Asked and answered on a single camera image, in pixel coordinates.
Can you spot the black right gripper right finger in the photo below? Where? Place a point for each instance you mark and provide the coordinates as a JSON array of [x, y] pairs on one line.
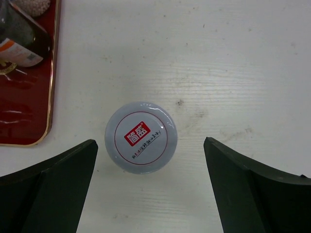
[[252, 197]]

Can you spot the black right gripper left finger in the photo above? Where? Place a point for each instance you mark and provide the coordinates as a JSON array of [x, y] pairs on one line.
[[48, 197]]

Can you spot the white-lid orange spice jar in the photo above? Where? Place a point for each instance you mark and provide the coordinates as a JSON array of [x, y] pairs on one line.
[[141, 137]]

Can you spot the white-lid dark spice jar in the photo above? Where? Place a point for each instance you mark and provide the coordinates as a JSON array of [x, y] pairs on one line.
[[22, 40]]

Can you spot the silver-lid white peppercorn bottle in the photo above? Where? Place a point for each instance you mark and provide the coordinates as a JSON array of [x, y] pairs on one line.
[[33, 8]]

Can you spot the red lacquer tray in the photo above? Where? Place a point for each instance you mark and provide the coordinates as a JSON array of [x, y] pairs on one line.
[[27, 94]]

